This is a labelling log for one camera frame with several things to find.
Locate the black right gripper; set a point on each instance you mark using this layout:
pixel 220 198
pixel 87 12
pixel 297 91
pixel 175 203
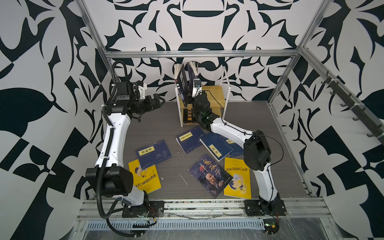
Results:
pixel 193 102

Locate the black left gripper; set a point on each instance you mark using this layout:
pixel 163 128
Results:
pixel 150 106

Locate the purple portrait book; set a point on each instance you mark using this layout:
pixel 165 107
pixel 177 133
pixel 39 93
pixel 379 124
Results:
pixel 192 67
pixel 210 175

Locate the thick blue book yellow label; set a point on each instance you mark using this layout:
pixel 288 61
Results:
pixel 216 146

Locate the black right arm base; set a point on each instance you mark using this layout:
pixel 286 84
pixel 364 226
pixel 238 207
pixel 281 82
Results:
pixel 261 207

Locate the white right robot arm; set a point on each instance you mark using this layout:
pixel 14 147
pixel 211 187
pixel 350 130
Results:
pixel 257 152

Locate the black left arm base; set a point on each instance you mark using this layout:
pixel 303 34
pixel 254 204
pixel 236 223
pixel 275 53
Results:
pixel 151 209

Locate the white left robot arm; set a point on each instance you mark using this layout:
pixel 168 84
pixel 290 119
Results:
pixel 108 177

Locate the black book yellow title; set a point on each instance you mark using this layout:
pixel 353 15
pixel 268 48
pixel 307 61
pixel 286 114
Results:
pixel 189 117

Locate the wooden white-framed bookshelf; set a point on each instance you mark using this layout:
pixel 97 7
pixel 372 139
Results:
pixel 218 96

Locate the black standing book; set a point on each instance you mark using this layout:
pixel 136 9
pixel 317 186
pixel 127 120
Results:
pixel 181 82

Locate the yellow book left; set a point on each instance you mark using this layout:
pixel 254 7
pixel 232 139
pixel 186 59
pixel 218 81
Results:
pixel 145 179

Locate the yellow book right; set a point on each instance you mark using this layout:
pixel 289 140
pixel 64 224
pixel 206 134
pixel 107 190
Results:
pixel 240 185

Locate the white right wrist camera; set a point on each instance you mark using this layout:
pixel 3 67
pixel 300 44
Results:
pixel 197 84

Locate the grey wall hook rail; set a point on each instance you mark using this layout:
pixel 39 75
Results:
pixel 361 111

